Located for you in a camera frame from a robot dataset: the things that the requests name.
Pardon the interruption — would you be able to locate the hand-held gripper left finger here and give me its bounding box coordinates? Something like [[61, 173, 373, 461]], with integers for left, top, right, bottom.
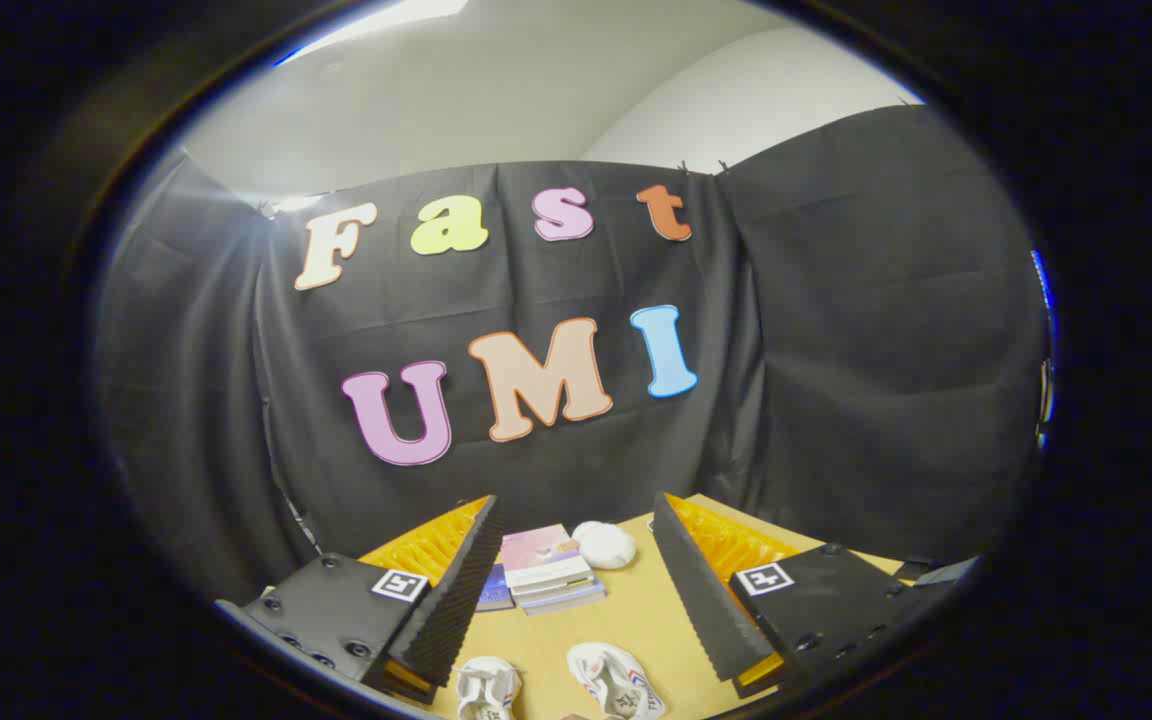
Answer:
[[236, 493, 507, 707]]

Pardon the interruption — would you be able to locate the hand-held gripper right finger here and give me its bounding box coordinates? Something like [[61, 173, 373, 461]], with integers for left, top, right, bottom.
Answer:
[[650, 490, 937, 701]]

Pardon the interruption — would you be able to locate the white canvas shoe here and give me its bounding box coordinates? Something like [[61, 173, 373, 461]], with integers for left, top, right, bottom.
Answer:
[[454, 655, 524, 720], [566, 642, 667, 720]]

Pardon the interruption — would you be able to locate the blue cover book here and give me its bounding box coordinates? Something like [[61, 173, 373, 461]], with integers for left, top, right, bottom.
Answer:
[[476, 563, 517, 613]]

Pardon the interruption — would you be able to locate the pink cover book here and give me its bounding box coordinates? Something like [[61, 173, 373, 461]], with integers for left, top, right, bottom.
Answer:
[[499, 523, 595, 591]]

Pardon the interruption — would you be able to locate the pale green cover book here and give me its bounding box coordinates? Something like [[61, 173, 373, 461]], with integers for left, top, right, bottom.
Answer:
[[514, 572, 602, 603]]

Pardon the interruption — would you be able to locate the white plush ball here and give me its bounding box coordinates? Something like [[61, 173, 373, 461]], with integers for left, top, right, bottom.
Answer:
[[571, 520, 637, 571]]

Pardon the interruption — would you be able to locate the lavender cover book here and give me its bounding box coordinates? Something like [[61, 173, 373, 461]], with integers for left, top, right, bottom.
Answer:
[[521, 585, 608, 617]]

